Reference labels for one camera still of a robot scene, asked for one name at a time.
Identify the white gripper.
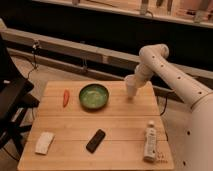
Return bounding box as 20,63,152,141
134,64,154,88

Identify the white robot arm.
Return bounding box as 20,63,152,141
135,44,213,171

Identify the green ceramic bowl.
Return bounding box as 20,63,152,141
79,84,109,110

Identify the white plastic bottle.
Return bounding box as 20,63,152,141
143,121,157,163

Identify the orange carrot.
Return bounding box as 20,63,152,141
63,90,70,107

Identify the wooden table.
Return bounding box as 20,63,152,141
18,81,174,171

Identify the black remote control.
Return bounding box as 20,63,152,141
86,129,105,153

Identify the black chair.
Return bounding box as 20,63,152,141
0,35,39,155

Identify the black hanging cable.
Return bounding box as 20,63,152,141
25,40,40,81

